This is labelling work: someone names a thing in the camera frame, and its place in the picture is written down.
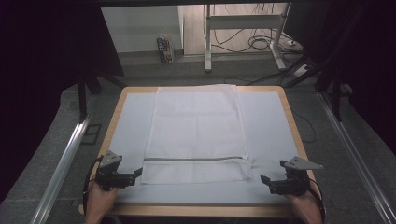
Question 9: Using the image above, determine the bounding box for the person's right hand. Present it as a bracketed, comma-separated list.
[285, 189, 323, 220]

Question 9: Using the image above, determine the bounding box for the tangle of black floor cables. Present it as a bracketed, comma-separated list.
[210, 3, 302, 54]

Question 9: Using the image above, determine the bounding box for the wooden-edged table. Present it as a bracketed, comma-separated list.
[78, 85, 327, 218]

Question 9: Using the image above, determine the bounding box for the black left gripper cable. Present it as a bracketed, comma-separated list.
[81, 155, 105, 216]

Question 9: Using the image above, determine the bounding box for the person's left hand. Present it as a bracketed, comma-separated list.
[85, 180, 121, 218]

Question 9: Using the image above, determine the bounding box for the black metal stand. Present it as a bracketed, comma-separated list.
[282, 54, 347, 123]
[77, 72, 128, 124]

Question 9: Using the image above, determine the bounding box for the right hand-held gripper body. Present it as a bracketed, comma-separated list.
[268, 156, 324, 197]

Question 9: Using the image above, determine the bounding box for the white table mat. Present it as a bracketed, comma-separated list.
[108, 91, 303, 205]

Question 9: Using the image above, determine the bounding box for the dark curtain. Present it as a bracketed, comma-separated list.
[283, 0, 396, 157]
[0, 0, 126, 203]

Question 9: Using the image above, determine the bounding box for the aluminium floor rail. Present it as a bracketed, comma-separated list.
[317, 91, 396, 224]
[29, 113, 93, 224]

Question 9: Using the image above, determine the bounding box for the white mesh laundry bag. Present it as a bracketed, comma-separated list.
[140, 83, 255, 186]

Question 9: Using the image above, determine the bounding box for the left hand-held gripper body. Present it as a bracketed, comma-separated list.
[94, 150, 136, 192]

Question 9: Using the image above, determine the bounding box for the black rectangular floor frame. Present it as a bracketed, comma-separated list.
[80, 123, 103, 146]

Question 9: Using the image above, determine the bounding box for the white metal desk frame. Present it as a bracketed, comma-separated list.
[203, 3, 292, 74]

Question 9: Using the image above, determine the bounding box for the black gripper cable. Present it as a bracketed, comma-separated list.
[81, 155, 105, 216]
[308, 177, 327, 222]

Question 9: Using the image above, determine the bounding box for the white power strip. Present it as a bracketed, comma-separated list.
[292, 63, 313, 78]

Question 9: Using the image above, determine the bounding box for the thin black floor cable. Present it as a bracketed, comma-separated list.
[291, 109, 318, 145]

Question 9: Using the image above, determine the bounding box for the clear pack of bottles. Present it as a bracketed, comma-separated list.
[156, 30, 176, 64]

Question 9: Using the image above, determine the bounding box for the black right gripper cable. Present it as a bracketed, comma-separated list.
[308, 177, 327, 222]

